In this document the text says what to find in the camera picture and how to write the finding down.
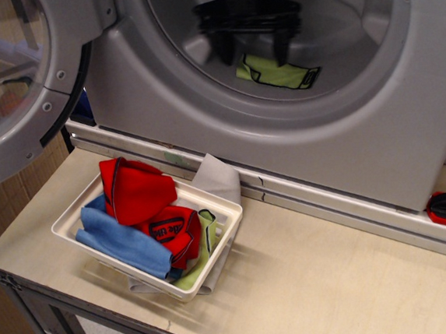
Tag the washing machine round door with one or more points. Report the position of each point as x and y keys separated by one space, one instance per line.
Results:
x=45 y=48

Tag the blue cloth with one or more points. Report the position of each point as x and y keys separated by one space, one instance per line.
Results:
x=126 y=244

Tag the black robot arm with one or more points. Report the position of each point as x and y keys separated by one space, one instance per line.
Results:
x=221 y=20

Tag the white plastic basket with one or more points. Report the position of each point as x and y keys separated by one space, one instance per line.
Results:
x=228 y=217

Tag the green cloth with black trim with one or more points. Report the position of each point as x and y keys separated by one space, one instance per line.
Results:
x=267 y=72

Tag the metal table frame leg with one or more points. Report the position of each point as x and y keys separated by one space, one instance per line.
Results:
x=43 y=316

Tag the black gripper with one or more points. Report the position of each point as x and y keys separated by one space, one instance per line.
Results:
x=221 y=20

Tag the red cloth with black trim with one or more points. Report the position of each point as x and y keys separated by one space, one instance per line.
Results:
x=140 y=196

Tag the green cloth in basket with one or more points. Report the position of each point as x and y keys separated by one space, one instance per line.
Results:
x=207 y=244

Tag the grey toy washing machine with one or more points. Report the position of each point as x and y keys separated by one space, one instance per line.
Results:
x=372 y=122

